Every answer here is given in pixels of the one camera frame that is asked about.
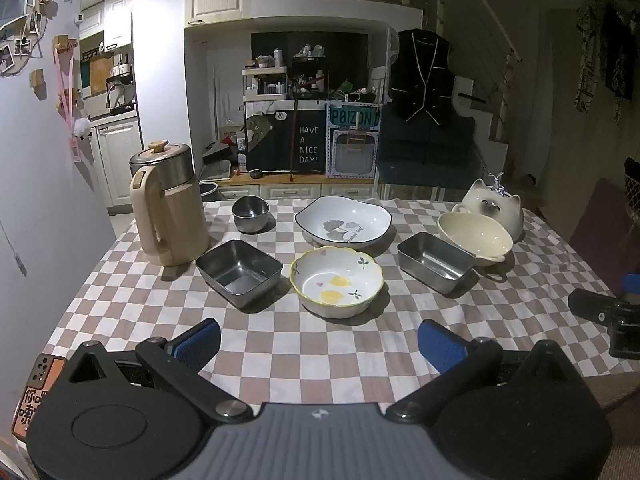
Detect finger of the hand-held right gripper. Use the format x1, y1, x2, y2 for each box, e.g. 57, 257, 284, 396
568, 288, 621, 323

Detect large white leaf print plate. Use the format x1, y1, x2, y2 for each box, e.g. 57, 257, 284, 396
294, 196, 393, 250

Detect black chalkboard sign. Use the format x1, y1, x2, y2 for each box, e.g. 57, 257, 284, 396
244, 100, 328, 173

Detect rectangular steel container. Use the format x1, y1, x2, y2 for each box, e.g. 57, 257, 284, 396
397, 232, 477, 296
195, 239, 284, 310

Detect phone in orange case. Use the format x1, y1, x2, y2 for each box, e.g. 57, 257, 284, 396
11, 354, 68, 443

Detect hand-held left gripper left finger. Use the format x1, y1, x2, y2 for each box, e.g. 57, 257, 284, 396
65, 319, 253, 425

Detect dark blue covered rack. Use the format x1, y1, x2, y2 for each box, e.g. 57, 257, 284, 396
375, 110, 488, 188

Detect yellow rimmed floral bowl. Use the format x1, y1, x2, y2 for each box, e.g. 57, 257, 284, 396
290, 247, 385, 320

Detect brown white checkered tablecloth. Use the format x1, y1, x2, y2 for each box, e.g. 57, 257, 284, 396
42, 197, 618, 406

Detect wall photo collage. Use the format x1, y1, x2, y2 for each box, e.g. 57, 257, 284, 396
0, 0, 63, 78

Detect pink ribbon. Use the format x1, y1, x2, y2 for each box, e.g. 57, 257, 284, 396
52, 35, 86, 163

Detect shelf rack with bottles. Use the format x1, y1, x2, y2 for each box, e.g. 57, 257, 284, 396
242, 45, 331, 101

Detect black jacket with white trim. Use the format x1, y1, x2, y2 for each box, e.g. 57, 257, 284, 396
389, 29, 458, 123

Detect stair railing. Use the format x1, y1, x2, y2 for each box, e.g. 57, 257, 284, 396
450, 0, 521, 146

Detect beige kettle with steel lid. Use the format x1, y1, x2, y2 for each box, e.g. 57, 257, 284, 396
129, 139, 211, 267

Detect dark maroon chair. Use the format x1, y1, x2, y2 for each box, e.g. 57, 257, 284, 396
570, 177, 640, 301

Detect white kitchen base cabinets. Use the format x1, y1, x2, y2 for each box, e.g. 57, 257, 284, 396
92, 115, 143, 208

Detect hanging patterned clothes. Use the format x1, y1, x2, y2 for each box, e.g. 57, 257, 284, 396
575, 0, 640, 123

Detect cream bowl with handles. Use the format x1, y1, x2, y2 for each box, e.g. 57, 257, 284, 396
437, 203, 516, 268

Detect small round steel bowl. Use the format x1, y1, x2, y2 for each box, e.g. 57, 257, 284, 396
231, 196, 271, 234

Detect white storage cube teal sign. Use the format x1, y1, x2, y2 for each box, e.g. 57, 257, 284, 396
325, 100, 383, 179

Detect white cat shaped ceramic jar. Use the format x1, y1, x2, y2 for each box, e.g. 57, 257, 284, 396
460, 172, 524, 241

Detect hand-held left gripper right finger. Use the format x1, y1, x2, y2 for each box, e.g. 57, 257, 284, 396
385, 319, 576, 423

